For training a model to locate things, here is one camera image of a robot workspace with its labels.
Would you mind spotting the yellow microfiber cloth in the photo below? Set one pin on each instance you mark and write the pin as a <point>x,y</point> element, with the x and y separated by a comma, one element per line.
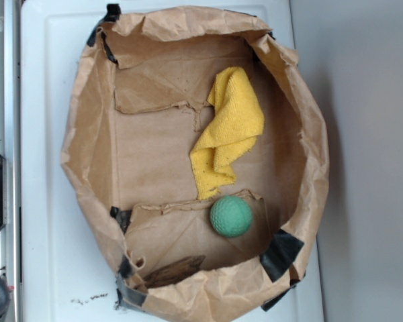
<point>238,122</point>

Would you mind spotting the brown paper bag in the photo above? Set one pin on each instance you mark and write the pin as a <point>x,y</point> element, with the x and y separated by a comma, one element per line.
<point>139,105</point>

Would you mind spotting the green dimpled ball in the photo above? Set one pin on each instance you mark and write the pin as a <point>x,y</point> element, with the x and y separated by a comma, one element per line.
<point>231,216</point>

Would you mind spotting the piece of brown wood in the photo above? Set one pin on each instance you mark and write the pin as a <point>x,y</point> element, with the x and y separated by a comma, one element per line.
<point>174,272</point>

